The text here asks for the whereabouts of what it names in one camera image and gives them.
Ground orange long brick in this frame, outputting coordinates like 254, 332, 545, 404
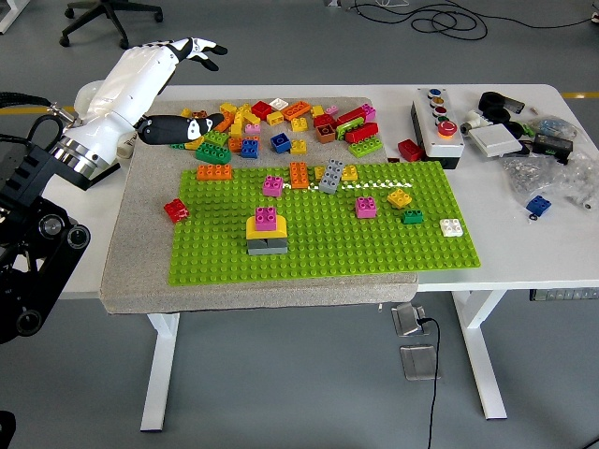
195, 163, 234, 181

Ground green baseplate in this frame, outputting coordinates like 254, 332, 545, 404
167, 160, 482, 285

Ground push-button control box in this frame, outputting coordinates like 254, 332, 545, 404
410, 86, 466, 170

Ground red long brick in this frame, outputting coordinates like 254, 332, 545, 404
335, 106, 369, 126
344, 122, 380, 145

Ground black power cord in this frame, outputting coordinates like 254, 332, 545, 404
415, 316, 444, 449

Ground red printed brick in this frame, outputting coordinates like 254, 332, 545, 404
163, 197, 191, 224

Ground white pipe fitting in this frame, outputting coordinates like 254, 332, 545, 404
460, 109, 492, 138

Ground white bowl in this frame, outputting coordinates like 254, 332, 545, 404
74, 80, 105, 118

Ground green long brick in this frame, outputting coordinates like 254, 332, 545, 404
194, 141, 233, 165
334, 117, 365, 141

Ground white furniture leg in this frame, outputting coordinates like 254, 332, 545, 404
0, 0, 32, 35

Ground metal floor socket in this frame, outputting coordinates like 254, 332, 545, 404
399, 344, 441, 382
391, 301, 430, 338

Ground clear bag blue parts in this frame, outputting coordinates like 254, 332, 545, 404
526, 116, 579, 141

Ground yellow curved brick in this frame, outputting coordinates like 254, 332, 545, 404
245, 217, 288, 239

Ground white tube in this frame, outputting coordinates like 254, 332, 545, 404
116, 133, 139, 159

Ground grey-brown mat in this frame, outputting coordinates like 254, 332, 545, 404
99, 96, 419, 315

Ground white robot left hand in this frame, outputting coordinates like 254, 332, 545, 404
59, 36, 229, 172

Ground white switch plate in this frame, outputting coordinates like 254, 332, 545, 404
467, 123, 524, 159

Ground grey sloped brick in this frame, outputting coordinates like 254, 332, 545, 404
246, 237, 289, 256

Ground black power adapter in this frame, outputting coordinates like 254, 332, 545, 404
532, 133, 575, 165

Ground table height control panel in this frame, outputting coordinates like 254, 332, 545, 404
529, 287, 599, 302

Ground clear bag of screws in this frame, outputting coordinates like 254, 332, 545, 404
500, 149, 599, 211

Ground white switch box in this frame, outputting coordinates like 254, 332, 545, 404
86, 159, 122, 191

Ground white table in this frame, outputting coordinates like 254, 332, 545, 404
2, 83, 599, 434

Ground grey long brick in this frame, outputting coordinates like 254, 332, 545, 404
318, 158, 345, 195

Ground black office chair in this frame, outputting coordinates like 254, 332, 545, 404
59, 0, 165, 51

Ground black floor cable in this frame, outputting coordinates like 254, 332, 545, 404
350, 0, 599, 41

